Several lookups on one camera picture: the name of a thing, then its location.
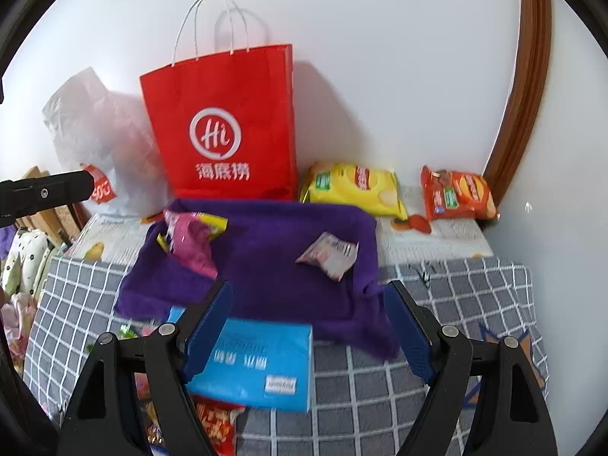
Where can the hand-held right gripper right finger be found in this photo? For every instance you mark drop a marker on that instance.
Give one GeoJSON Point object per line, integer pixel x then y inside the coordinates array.
{"type": "Point", "coordinates": [408, 332]}

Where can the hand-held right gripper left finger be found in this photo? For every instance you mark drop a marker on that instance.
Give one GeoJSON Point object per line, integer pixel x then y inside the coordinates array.
{"type": "Point", "coordinates": [209, 327]}

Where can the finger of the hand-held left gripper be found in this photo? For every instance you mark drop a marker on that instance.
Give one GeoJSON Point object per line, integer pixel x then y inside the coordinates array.
{"type": "Point", "coordinates": [47, 192]}

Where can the purple fabric tray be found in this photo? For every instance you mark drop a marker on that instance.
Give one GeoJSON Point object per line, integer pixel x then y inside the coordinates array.
{"type": "Point", "coordinates": [266, 266]}

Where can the red snack packet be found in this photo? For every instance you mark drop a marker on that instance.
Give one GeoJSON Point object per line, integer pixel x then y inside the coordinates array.
{"type": "Point", "coordinates": [218, 425]}

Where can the wooden headboard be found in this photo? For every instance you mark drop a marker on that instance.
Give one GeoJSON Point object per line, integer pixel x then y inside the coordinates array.
{"type": "Point", "coordinates": [42, 223]}

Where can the grey checked blanket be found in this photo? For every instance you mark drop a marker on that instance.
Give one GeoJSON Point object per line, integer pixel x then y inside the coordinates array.
{"type": "Point", "coordinates": [456, 294]}

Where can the purple garment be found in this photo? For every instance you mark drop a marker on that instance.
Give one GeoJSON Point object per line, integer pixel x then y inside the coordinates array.
{"type": "Point", "coordinates": [5, 237]}

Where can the light blue packet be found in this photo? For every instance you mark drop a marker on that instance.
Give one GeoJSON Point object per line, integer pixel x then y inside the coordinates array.
{"type": "Point", "coordinates": [266, 361]}

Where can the white floral cloth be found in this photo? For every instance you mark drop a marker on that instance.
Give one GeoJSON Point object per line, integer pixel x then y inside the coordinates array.
{"type": "Point", "coordinates": [23, 256]}

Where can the magenta snack packet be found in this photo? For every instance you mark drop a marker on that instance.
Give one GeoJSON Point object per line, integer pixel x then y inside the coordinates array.
{"type": "Point", "coordinates": [192, 247]}

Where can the white plastic bag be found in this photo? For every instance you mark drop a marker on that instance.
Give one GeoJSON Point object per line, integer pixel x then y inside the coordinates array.
{"type": "Point", "coordinates": [95, 123]}

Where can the yellow-green snack packet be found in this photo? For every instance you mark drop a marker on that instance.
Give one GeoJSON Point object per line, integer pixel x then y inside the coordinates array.
{"type": "Point", "coordinates": [213, 224]}

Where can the silver pink snack packet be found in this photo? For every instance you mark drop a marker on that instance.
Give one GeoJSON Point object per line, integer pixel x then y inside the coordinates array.
{"type": "Point", "coordinates": [327, 252]}

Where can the orange chip bag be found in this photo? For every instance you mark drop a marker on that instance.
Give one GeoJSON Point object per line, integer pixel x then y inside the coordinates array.
{"type": "Point", "coordinates": [456, 194]}

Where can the yellow chip bag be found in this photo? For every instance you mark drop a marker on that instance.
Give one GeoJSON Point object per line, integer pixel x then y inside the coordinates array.
{"type": "Point", "coordinates": [351, 185]}

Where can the red paper bag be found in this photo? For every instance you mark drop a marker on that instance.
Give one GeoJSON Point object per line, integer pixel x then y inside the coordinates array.
{"type": "Point", "coordinates": [237, 104]}

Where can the brown wooden door frame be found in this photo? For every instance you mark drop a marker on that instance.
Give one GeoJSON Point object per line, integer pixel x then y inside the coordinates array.
{"type": "Point", "coordinates": [527, 80]}

